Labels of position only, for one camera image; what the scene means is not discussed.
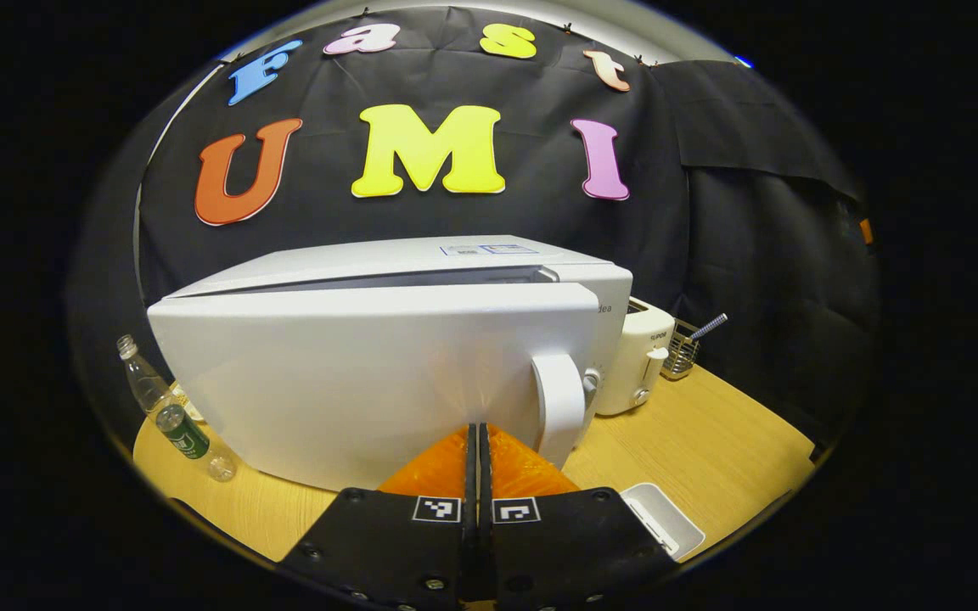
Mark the grey utensil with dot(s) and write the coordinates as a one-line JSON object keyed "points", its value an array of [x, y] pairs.
{"points": [[710, 326]]}

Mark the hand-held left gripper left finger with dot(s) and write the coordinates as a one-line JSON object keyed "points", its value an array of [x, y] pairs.
{"points": [[421, 543]]}

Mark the clear plastic bottle green label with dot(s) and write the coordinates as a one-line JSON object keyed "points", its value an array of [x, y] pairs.
{"points": [[175, 420]]}

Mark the white rectangular tray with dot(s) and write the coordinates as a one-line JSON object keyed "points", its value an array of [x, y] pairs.
{"points": [[667, 522]]}

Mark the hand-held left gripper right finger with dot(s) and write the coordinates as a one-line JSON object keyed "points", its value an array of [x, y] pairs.
{"points": [[557, 543]]}

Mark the white toaster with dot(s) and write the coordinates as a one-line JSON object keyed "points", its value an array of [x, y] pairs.
{"points": [[637, 356]]}

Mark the white microwave oven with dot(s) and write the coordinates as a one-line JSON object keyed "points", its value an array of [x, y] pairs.
{"points": [[353, 382]]}

